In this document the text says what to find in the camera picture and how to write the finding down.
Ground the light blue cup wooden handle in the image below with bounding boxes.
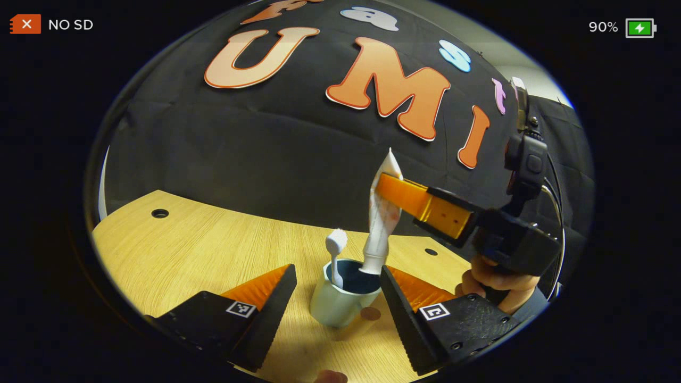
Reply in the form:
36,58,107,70
310,259,383,328

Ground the white toothpaste tube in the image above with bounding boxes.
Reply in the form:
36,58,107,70
359,148,403,276

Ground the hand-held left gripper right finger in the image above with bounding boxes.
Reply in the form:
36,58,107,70
379,265,522,377

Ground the black cable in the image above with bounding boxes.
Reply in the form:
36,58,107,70
542,154,568,298

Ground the light blue toothbrush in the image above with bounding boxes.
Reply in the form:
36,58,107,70
326,229,348,285

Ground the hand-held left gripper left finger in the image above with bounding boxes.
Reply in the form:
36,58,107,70
144,263,297,373

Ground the black backdrop cloth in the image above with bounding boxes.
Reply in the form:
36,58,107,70
101,0,594,267

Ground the wooden desktop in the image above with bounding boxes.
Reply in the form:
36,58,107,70
92,190,511,383

